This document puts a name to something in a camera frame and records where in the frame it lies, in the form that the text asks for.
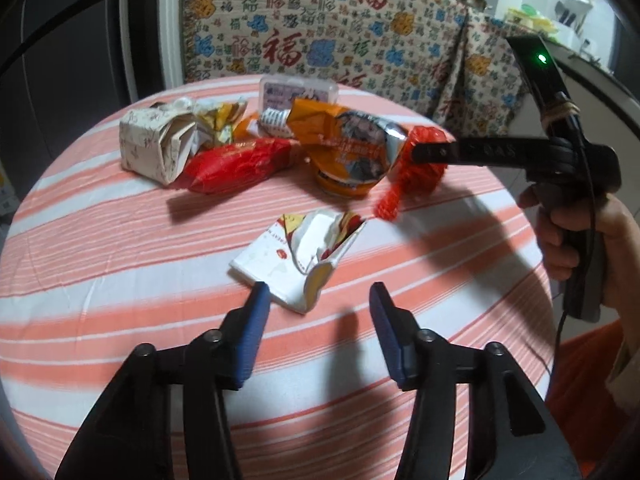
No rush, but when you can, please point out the white red paper carton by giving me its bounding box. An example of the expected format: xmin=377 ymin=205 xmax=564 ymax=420
xmin=230 ymin=209 xmax=366 ymax=314

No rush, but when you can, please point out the red plastic bag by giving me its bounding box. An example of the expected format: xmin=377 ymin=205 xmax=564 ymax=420
xmin=373 ymin=126 xmax=449 ymax=221

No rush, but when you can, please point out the red snack wrapper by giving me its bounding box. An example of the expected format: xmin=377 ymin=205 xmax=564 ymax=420
xmin=172 ymin=138 xmax=302 ymax=195

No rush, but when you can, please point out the orange chip bag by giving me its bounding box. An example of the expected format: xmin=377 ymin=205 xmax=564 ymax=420
xmin=286 ymin=99 xmax=408 ymax=198

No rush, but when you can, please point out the right hand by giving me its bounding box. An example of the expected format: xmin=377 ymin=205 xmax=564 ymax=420
xmin=517 ymin=185 xmax=640 ymax=321

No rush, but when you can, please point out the beige crumpled paper box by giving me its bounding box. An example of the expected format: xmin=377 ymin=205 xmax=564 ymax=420
xmin=119 ymin=105 xmax=212 ymax=185

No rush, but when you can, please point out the crumpled yellow white wrapper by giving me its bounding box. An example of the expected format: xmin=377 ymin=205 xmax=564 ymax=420
xmin=171 ymin=98 xmax=247 ymax=148

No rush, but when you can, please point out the patterned fu character blanket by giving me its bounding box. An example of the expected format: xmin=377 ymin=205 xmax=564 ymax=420
xmin=183 ymin=0 xmax=527 ymax=136

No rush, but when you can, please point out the clear plastic container box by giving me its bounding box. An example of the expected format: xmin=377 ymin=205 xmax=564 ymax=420
xmin=258 ymin=74 xmax=338 ymax=112

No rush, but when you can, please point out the black cable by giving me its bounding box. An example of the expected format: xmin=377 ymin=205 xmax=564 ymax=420
xmin=549 ymin=104 xmax=601 ymax=401

